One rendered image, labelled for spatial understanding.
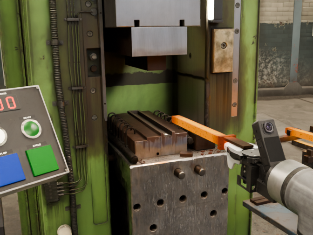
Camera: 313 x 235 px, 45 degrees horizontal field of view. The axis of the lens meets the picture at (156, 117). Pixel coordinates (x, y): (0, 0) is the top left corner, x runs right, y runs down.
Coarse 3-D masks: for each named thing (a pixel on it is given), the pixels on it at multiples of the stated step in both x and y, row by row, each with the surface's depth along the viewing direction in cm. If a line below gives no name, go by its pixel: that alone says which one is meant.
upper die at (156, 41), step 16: (112, 32) 145; (128, 32) 125; (144, 32) 123; (160, 32) 125; (176, 32) 127; (112, 48) 147; (128, 48) 127; (144, 48) 125; (160, 48) 127; (176, 48) 129
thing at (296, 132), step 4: (288, 128) 145; (292, 128) 145; (296, 128) 145; (292, 132) 143; (296, 132) 141; (300, 132) 139; (304, 132) 139; (308, 132) 138; (296, 136) 141; (300, 136) 140; (304, 136) 138; (308, 136) 136; (312, 136) 135; (312, 140) 135
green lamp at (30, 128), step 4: (24, 124) 105; (28, 124) 106; (32, 124) 106; (36, 124) 107; (24, 128) 104; (28, 128) 105; (32, 128) 106; (36, 128) 107; (28, 132) 105; (32, 132) 105; (36, 132) 106
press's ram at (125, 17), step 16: (112, 0) 121; (128, 0) 120; (144, 0) 121; (160, 0) 123; (176, 0) 125; (192, 0) 127; (112, 16) 123; (128, 16) 121; (144, 16) 122; (160, 16) 124; (176, 16) 126; (192, 16) 128
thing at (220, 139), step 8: (176, 120) 122; (184, 120) 118; (184, 128) 117; (192, 128) 111; (200, 128) 107; (208, 128) 107; (208, 136) 102; (216, 136) 98; (224, 136) 95; (232, 136) 96; (224, 144) 95; (240, 144) 88; (248, 144) 88
